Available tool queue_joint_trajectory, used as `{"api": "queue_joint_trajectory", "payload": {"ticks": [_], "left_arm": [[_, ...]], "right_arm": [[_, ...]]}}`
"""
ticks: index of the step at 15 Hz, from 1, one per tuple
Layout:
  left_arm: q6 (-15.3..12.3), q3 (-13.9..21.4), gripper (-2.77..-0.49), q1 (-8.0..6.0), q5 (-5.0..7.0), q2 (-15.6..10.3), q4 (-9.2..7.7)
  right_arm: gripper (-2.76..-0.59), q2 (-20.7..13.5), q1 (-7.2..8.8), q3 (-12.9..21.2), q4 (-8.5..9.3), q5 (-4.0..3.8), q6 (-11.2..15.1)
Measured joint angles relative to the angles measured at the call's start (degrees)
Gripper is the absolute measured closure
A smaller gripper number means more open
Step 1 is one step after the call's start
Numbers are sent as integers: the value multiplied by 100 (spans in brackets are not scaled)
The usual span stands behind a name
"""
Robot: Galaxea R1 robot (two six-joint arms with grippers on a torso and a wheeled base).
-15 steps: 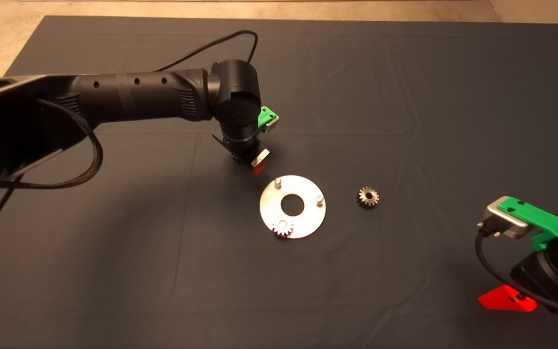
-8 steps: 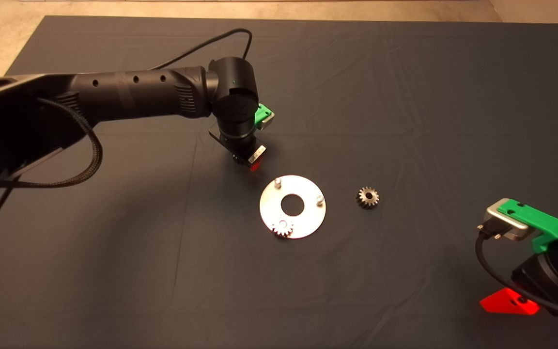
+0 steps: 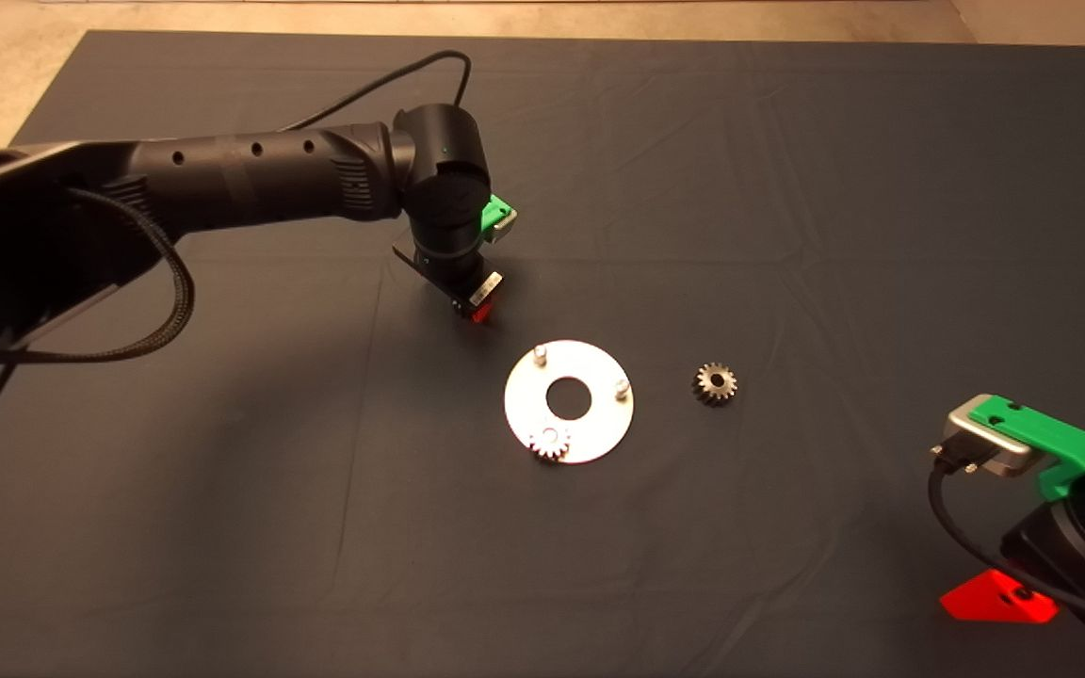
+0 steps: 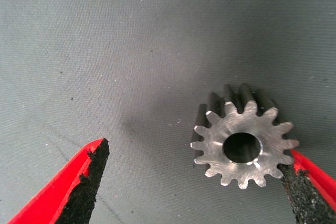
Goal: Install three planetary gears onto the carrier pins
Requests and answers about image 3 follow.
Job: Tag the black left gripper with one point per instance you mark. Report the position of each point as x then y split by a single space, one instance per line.
458 278

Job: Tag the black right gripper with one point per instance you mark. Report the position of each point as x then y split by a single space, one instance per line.
1084 584

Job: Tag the small steel planetary gear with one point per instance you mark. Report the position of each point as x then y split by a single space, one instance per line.
542 450
704 392

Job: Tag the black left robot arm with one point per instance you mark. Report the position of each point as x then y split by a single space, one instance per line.
269 179

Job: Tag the round metal carrier plate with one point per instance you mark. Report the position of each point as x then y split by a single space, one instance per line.
599 433

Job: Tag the dark grey table cloth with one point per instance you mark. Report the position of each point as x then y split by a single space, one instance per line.
787 188

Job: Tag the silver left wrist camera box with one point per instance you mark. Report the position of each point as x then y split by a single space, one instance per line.
505 224

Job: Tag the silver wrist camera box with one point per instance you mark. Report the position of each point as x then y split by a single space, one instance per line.
995 452
505 224

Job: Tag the green left camera mount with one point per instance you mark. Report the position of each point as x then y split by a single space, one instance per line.
495 209

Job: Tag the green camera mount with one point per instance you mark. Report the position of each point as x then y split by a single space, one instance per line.
1042 433
495 209

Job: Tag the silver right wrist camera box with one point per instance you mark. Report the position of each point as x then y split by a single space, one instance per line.
995 452

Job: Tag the green right camera mount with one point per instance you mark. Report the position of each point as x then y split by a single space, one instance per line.
1042 433

